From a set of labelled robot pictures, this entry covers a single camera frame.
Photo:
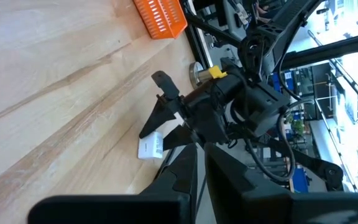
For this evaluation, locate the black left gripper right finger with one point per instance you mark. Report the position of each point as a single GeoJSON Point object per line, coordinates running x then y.
{"type": "Point", "coordinates": [244, 202]}

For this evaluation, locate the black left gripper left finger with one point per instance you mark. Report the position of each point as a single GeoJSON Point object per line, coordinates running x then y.
{"type": "Point", "coordinates": [172, 202]}

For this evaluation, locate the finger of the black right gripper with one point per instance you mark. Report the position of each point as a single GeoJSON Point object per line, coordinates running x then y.
{"type": "Point", "coordinates": [163, 112]}
{"type": "Point", "coordinates": [180, 137]}

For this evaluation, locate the white charger block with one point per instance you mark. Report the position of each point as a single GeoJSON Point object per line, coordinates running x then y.
{"type": "Point", "coordinates": [148, 149]}

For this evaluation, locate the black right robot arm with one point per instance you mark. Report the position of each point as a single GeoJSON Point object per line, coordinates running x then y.
{"type": "Point", "coordinates": [278, 34]}

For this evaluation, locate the yellow plastic clip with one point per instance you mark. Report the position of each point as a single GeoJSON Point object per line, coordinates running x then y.
{"type": "Point", "coordinates": [217, 72]}

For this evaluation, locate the blue box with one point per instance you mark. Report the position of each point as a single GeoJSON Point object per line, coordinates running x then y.
{"type": "Point", "coordinates": [300, 182]}
{"type": "Point", "coordinates": [287, 79]}

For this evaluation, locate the green plant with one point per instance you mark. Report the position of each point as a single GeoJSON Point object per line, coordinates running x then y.
{"type": "Point", "coordinates": [297, 127]}

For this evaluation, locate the orange plastic basket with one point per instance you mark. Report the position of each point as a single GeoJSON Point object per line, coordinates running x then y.
{"type": "Point", "coordinates": [160, 18]}

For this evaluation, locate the person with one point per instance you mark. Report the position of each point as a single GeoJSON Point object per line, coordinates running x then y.
{"type": "Point", "coordinates": [261, 11]}

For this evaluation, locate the black slanted beam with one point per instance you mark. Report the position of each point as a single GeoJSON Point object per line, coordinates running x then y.
{"type": "Point", "coordinates": [337, 49]}

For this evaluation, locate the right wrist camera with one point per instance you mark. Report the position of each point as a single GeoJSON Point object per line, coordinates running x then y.
{"type": "Point", "coordinates": [266, 105]}

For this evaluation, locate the black metal table frame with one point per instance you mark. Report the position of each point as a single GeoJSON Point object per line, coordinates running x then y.
{"type": "Point", "coordinates": [213, 29]}

